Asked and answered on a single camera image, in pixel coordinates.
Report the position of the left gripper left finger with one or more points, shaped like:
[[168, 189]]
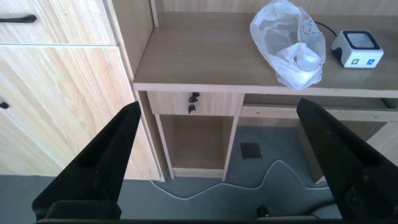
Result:
[[102, 165]]

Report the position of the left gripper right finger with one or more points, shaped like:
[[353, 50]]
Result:
[[348, 161]]

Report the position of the white barcode scanner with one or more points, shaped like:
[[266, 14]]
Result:
[[357, 48]]

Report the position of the white plastic shopping bag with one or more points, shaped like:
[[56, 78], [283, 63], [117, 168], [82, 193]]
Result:
[[290, 46]]

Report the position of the wooden keyboard tray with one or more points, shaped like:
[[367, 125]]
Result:
[[320, 110]]

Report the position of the wooden cabinet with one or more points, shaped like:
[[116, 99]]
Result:
[[62, 109]]

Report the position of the wooden cabinet door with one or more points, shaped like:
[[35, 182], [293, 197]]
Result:
[[59, 109]]

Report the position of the black floor socket plate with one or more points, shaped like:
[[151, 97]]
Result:
[[250, 150]]

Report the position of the wooden drawer with keys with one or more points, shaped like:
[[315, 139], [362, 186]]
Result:
[[199, 102]]

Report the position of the wooden counter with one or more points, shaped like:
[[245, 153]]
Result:
[[202, 62]]

